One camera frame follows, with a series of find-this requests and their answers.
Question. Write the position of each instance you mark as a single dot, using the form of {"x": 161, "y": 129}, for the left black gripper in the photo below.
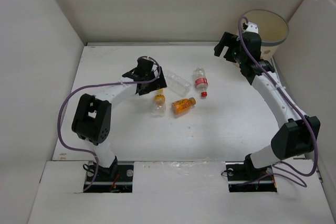
{"x": 159, "y": 83}

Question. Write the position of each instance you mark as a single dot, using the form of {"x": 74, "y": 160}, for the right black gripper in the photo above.
{"x": 229, "y": 40}

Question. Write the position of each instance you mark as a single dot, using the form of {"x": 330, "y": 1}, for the large clear plastic bottle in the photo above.
{"x": 176, "y": 83}

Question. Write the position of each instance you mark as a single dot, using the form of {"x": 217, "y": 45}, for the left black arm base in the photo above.
{"x": 120, "y": 182}

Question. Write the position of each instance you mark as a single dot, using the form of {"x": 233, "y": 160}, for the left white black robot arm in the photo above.
{"x": 92, "y": 120}

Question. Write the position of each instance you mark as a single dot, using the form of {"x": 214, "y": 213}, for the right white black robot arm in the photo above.
{"x": 298, "y": 132}

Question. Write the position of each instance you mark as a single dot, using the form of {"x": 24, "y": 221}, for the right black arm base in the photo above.
{"x": 243, "y": 180}

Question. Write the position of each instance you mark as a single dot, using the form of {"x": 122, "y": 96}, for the cream capybara bin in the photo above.
{"x": 272, "y": 28}

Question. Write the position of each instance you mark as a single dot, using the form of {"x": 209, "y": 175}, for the clear bottle yellow cap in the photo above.
{"x": 158, "y": 106}

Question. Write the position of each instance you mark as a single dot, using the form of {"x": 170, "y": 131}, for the clear bottle red label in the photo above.
{"x": 200, "y": 81}

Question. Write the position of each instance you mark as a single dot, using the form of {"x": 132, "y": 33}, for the orange bottle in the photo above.
{"x": 183, "y": 105}

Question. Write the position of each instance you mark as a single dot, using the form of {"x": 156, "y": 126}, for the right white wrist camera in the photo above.
{"x": 250, "y": 27}

